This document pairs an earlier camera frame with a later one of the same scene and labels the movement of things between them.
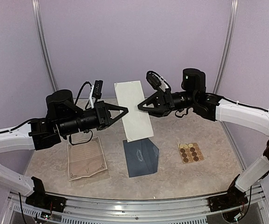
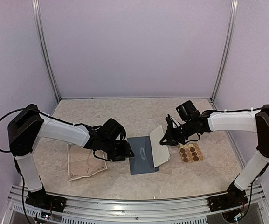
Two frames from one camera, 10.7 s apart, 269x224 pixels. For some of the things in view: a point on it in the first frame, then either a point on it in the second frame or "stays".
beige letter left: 85,159 stays
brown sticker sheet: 190,152 stays
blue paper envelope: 141,157 stays
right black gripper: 164,104 to 171,138
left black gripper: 103,114 to 125,152
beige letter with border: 136,122 to 160,152
